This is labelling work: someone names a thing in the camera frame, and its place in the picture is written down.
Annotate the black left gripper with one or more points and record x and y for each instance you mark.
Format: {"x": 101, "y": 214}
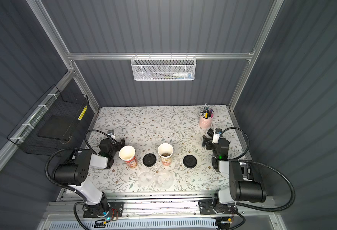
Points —
{"x": 116, "y": 144}

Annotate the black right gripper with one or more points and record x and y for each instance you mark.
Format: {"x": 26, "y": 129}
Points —
{"x": 209, "y": 143}

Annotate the paper milk tea cup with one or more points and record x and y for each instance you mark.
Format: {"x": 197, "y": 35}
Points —
{"x": 128, "y": 155}
{"x": 165, "y": 152}

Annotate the black cup lid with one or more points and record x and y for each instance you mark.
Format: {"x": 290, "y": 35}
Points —
{"x": 189, "y": 161}
{"x": 149, "y": 160}

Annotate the translucent leak-proof paper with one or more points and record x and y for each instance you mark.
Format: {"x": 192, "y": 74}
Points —
{"x": 145, "y": 179}
{"x": 164, "y": 179}

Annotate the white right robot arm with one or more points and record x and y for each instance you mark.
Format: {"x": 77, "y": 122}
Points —
{"x": 245, "y": 182}

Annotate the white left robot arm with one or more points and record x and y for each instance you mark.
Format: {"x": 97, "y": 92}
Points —
{"x": 72, "y": 173}

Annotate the pink pen holder cup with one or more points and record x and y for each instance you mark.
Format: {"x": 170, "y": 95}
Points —
{"x": 205, "y": 122}

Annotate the pens in pink cup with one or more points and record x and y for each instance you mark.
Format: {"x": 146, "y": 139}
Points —
{"x": 207, "y": 112}

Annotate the floral patterned table mat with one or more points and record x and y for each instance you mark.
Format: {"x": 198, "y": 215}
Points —
{"x": 145, "y": 128}

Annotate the yellow tag on basket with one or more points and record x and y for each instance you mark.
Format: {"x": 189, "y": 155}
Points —
{"x": 82, "y": 113}

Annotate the black pad in basket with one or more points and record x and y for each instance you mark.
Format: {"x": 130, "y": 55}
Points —
{"x": 57, "y": 128}

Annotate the pens in white basket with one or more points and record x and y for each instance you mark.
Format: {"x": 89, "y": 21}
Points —
{"x": 171, "y": 76}

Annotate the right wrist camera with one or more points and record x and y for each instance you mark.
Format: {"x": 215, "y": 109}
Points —
{"x": 216, "y": 136}

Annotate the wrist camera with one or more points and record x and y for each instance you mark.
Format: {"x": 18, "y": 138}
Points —
{"x": 111, "y": 133}
{"x": 216, "y": 136}

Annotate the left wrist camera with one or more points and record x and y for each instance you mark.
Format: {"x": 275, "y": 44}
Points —
{"x": 111, "y": 133}

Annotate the black wire wall basket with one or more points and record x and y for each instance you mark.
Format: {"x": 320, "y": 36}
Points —
{"x": 59, "y": 103}

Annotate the white wire mesh basket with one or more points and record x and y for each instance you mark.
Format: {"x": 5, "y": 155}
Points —
{"x": 142, "y": 68}

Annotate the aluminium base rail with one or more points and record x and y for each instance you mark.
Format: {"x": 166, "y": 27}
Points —
{"x": 180, "y": 211}

